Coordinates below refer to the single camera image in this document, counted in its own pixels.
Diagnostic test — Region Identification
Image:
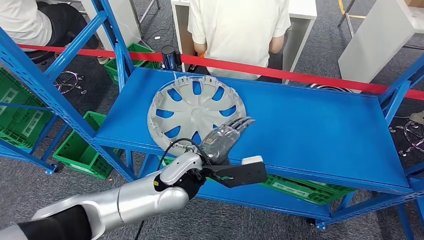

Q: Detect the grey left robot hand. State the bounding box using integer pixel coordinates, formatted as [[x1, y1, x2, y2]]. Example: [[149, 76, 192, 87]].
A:
[[198, 115, 257, 166]]

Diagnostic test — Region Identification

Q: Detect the silver plastic wheel hubcap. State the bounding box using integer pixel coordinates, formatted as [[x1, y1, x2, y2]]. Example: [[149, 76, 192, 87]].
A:
[[146, 75, 248, 157]]

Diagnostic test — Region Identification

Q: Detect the red barrier tape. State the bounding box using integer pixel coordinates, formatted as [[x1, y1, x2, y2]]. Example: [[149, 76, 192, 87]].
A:
[[17, 43, 424, 101]]

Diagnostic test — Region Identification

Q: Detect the green plastic crate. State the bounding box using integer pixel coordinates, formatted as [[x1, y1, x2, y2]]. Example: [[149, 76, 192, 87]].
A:
[[52, 110, 124, 180], [0, 67, 34, 133], [0, 98, 54, 149], [261, 173, 358, 207], [103, 42, 163, 86]]

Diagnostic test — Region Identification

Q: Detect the person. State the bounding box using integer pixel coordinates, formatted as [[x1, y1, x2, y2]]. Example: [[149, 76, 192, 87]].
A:
[[187, 0, 292, 82], [0, 0, 110, 65], [409, 110, 424, 126]]

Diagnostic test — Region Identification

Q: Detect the black white striped object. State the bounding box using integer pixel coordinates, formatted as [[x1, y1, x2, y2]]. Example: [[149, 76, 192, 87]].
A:
[[306, 82, 354, 94]]

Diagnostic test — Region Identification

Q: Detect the chrome office chair base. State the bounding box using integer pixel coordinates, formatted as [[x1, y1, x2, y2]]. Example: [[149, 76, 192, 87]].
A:
[[389, 114, 424, 158]]

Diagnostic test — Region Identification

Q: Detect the black chrome office chair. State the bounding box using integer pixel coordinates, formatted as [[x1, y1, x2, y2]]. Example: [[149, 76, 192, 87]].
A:
[[25, 48, 89, 96]]

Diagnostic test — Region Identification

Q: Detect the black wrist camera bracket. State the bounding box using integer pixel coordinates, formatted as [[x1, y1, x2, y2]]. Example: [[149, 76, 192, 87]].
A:
[[202, 164, 233, 181]]

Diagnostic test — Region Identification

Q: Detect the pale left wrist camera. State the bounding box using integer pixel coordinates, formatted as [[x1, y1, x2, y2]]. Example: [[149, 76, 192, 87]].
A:
[[228, 154, 268, 189]]

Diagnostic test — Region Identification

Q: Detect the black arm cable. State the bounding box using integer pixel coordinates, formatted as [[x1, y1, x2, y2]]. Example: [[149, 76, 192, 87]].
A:
[[133, 137, 214, 240]]

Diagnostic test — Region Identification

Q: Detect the black barrier post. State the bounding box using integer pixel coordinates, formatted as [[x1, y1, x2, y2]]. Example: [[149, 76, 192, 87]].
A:
[[160, 44, 182, 71]]

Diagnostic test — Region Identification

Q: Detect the grey metal frame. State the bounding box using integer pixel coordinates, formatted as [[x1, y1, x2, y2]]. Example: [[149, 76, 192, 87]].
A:
[[337, 0, 357, 40]]

